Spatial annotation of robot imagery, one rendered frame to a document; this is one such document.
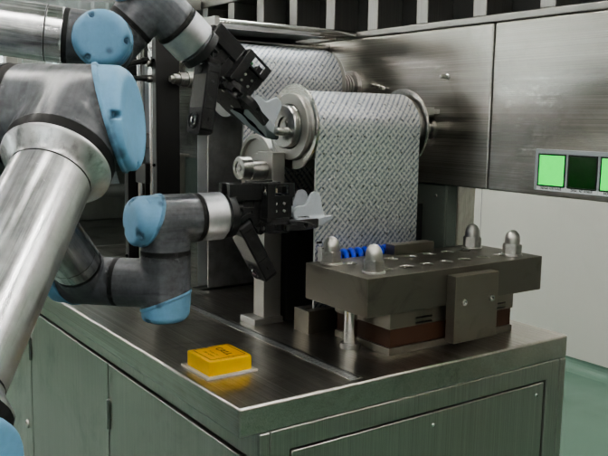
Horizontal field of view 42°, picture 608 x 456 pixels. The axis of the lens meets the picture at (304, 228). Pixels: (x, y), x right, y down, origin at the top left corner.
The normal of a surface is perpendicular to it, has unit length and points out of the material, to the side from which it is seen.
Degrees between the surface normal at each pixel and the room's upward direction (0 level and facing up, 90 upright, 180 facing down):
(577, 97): 90
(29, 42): 117
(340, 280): 90
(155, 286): 90
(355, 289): 90
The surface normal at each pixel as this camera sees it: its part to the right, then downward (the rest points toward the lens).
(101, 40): 0.20, 0.14
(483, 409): 0.57, 0.12
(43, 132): -0.07, 0.05
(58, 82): -0.09, -0.66
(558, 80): -0.82, 0.07
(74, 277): 0.31, 0.79
